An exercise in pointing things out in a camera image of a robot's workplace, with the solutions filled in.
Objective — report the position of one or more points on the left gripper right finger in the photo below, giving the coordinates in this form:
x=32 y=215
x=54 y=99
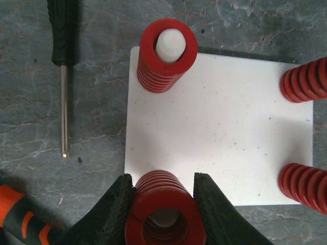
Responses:
x=222 y=222

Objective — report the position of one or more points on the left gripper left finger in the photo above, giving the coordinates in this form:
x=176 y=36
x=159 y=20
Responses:
x=105 y=222

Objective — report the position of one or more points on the white peg base plate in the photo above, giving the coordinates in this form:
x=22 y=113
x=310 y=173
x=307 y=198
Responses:
x=225 y=117

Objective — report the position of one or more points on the large red spring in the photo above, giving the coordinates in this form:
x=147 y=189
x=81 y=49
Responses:
x=168 y=49
x=305 y=83

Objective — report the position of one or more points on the orange black pliers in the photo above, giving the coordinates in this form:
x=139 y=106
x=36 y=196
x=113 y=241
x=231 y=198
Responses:
x=19 y=219

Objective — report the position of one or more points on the black handled screwdriver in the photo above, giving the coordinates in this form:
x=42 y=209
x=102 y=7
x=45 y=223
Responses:
x=58 y=17

